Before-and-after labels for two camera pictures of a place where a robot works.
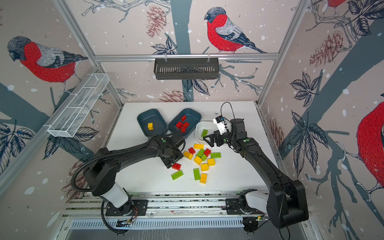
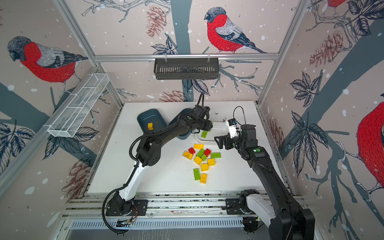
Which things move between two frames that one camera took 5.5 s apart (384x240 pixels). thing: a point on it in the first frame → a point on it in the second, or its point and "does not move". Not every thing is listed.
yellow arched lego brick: [188, 155] does not move
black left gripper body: [175, 156] → [204, 125]
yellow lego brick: [150, 126] does not move
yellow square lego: [197, 160] does not move
